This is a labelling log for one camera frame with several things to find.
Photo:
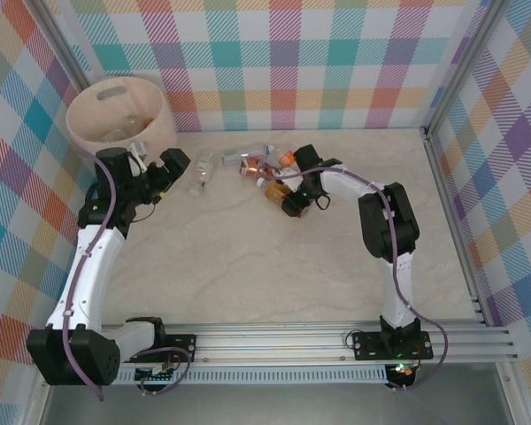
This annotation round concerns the aluminium mounting rail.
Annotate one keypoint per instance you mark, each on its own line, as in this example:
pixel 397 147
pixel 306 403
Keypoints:
pixel 270 343

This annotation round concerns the black left controller board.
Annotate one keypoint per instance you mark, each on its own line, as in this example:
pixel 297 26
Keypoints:
pixel 152 376

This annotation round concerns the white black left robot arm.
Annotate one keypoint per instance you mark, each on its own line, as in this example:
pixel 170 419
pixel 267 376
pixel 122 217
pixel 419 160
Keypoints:
pixel 95 283

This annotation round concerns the aluminium corner post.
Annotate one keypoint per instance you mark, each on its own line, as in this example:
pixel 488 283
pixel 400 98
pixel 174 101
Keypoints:
pixel 59 40
pixel 472 44

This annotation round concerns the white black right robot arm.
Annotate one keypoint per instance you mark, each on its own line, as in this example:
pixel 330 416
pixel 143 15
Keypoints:
pixel 407 221

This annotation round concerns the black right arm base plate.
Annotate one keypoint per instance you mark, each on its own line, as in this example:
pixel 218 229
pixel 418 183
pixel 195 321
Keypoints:
pixel 367 347

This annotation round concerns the aluminium side rail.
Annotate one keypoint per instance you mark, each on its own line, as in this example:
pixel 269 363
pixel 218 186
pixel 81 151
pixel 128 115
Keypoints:
pixel 455 221

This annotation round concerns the long clear bottle blue cap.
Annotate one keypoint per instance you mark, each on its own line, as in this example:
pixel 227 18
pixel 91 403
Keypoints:
pixel 243 156

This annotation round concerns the amber brown bottle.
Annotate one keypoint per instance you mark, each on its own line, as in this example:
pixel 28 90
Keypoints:
pixel 276 191

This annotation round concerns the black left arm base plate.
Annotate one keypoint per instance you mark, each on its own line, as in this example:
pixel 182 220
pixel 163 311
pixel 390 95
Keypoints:
pixel 181 347

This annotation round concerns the black controller board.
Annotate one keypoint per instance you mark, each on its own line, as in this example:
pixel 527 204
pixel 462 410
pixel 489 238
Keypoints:
pixel 402 374
pixel 152 376

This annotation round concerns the small orange bottle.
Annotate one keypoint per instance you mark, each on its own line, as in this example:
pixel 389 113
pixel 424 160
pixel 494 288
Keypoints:
pixel 287 158

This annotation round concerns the green label packet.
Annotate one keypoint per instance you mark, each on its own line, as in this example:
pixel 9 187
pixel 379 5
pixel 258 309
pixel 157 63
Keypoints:
pixel 204 161

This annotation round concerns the black right controller board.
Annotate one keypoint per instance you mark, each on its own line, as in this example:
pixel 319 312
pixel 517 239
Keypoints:
pixel 402 374

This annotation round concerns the grey metal panel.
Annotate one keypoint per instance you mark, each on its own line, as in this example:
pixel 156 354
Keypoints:
pixel 270 407

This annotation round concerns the beige plastic bin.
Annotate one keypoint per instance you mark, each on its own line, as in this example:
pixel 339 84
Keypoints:
pixel 115 102

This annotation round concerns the red orange label bottle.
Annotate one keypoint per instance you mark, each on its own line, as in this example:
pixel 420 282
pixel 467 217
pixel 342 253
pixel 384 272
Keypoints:
pixel 251 168

